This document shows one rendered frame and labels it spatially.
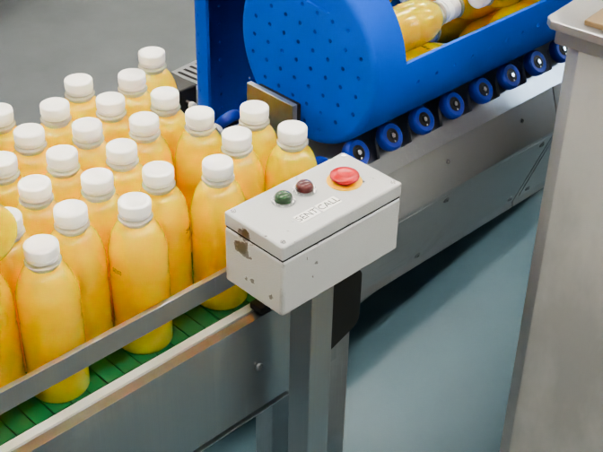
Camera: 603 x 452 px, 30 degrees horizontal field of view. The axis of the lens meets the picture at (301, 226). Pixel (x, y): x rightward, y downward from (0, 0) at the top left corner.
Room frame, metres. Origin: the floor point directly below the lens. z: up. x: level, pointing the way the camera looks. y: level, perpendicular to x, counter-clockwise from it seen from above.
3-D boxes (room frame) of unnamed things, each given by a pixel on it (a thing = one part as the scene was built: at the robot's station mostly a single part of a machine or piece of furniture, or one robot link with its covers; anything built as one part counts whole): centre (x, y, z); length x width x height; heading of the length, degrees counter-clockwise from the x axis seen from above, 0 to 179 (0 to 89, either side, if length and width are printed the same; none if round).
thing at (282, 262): (1.12, -0.02, 1.05); 0.20 x 0.10 x 0.10; 135
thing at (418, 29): (1.57, -0.14, 1.11); 0.19 x 0.07 x 0.07; 135
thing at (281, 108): (1.47, 0.04, 0.99); 0.10 x 0.02 x 0.12; 45
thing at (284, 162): (1.27, 0.01, 1.00); 0.07 x 0.07 x 0.19
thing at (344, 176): (1.15, -0.05, 1.11); 0.04 x 0.04 x 0.01
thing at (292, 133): (1.27, 0.01, 1.10); 0.04 x 0.04 x 0.02
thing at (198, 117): (1.30, 0.14, 1.10); 0.04 x 0.04 x 0.02
